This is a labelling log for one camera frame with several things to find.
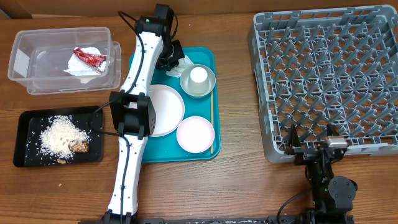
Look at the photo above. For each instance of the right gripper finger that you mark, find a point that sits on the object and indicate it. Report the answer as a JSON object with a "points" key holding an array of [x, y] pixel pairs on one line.
{"points": [[331, 131], [293, 139]]}

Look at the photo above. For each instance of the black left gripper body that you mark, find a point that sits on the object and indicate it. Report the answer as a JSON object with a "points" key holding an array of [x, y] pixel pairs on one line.
{"points": [[170, 55]]}

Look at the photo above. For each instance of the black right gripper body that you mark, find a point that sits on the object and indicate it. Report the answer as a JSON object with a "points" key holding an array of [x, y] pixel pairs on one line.
{"points": [[304, 156]]}

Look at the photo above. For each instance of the white tissue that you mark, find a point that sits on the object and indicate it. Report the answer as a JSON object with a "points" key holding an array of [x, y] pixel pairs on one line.
{"points": [[177, 70]]}

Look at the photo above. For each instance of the large white plate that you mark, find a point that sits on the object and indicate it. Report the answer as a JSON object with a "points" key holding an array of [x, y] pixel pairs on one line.
{"points": [[169, 108]]}

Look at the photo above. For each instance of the red snack wrapper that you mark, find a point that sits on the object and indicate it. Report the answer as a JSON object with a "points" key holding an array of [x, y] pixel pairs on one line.
{"points": [[94, 61]]}

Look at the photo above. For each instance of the white napkin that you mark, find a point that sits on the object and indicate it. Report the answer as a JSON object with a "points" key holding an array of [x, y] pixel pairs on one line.
{"points": [[77, 68]]}

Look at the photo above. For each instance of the brown food piece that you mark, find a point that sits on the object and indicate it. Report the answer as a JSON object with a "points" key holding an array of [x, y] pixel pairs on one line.
{"points": [[79, 146]]}

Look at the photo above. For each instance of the pile of white rice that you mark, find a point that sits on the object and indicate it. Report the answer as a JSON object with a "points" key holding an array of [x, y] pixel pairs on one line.
{"points": [[50, 136]]}

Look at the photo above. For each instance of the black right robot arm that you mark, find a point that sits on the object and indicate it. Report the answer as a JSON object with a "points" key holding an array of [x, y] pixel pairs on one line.
{"points": [[332, 195]]}

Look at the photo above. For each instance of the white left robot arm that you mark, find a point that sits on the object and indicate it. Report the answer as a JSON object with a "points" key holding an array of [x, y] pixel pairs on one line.
{"points": [[132, 110]]}

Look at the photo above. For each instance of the grey bowl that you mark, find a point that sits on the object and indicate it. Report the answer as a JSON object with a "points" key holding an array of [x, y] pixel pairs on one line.
{"points": [[184, 80]]}

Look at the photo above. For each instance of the white paper cup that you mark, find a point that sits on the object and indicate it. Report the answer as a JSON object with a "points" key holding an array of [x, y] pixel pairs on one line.
{"points": [[198, 80]]}

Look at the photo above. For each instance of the wooden chopstick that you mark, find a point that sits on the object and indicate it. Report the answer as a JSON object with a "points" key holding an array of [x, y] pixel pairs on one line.
{"points": [[212, 124]]}

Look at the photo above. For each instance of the grey dish rack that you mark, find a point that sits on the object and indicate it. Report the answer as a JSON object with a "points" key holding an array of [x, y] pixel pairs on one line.
{"points": [[326, 66]]}

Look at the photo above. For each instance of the small white plate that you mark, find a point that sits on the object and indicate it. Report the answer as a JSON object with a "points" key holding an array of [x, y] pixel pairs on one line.
{"points": [[195, 134]]}

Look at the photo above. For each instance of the clear plastic bin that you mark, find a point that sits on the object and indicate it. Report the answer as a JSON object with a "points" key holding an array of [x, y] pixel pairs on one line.
{"points": [[39, 57]]}

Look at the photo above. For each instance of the small brown food scrap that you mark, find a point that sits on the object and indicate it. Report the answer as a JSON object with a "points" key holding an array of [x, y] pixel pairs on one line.
{"points": [[61, 161]]}

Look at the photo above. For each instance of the black tray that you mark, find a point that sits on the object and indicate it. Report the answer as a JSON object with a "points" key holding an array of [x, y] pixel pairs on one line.
{"points": [[24, 158]]}

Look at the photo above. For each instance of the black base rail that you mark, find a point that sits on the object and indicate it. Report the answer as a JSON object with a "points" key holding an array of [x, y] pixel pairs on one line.
{"points": [[286, 219]]}

